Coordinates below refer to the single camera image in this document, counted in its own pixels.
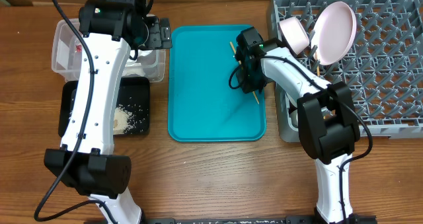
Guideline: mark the clear plastic bin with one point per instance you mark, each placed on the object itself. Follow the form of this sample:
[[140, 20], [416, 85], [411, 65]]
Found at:
[[66, 60]]

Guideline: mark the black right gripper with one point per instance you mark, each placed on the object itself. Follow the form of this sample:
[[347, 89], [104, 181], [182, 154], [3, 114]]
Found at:
[[246, 69]]

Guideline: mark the black tray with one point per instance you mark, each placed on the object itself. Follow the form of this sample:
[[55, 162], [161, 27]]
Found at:
[[138, 87]]

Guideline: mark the grey dishwasher rack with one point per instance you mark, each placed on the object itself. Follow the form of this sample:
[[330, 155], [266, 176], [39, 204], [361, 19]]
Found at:
[[383, 68]]

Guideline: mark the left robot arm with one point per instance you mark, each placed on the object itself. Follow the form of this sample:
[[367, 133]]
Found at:
[[111, 32]]

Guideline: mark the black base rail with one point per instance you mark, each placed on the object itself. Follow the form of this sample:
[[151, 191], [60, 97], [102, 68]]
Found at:
[[291, 219]]

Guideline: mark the rice pile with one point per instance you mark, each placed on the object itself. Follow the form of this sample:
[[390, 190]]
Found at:
[[131, 116]]

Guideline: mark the teal serving tray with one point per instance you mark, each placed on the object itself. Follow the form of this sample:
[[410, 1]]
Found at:
[[204, 103]]

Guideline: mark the pink bowl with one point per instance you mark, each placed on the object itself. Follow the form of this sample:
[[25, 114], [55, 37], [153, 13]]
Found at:
[[294, 34]]

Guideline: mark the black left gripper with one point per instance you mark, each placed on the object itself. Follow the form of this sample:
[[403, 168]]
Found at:
[[162, 36]]

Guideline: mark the wooden chopstick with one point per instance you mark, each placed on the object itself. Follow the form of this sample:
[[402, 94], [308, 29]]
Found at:
[[317, 64], [234, 51]]

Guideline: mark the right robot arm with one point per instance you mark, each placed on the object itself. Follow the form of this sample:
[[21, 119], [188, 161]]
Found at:
[[328, 126]]

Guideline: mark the pink plate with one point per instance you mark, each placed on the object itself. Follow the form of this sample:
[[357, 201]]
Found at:
[[335, 31]]

